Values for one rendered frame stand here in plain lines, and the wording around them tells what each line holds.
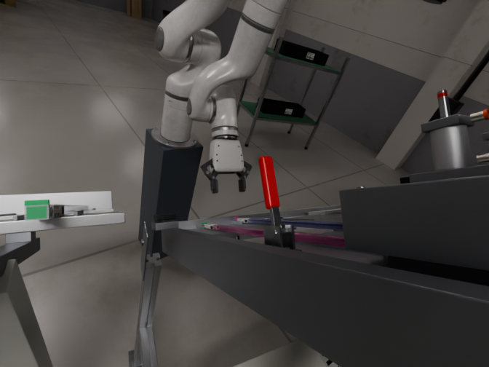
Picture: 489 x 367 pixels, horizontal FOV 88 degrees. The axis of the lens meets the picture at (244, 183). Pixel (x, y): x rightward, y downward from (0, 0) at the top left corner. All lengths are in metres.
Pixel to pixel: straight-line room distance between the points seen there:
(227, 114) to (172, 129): 0.34
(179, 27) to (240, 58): 0.27
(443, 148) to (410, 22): 4.28
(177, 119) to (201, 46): 0.27
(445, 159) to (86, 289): 1.41
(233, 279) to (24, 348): 0.45
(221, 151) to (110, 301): 0.92
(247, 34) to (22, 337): 0.75
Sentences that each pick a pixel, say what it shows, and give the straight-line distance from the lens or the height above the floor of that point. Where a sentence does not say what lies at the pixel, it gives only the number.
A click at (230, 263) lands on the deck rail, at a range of 0.31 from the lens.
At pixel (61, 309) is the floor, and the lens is 1.43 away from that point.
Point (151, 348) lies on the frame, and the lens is 0.97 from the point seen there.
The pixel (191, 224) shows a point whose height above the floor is 0.73.
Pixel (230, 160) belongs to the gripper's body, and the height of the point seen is 0.85.
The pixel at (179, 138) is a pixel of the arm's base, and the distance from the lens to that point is 1.08.
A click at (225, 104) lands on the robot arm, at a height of 0.98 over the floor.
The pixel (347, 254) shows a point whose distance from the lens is 0.27.
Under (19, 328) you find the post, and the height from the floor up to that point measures 0.71.
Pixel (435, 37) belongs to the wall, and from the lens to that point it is 4.35.
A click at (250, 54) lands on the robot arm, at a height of 1.13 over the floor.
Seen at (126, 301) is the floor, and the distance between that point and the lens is 1.40.
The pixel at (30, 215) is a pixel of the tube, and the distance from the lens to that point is 0.24.
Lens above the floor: 1.22
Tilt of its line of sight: 33 degrees down
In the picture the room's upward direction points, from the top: 19 degrees clockwise
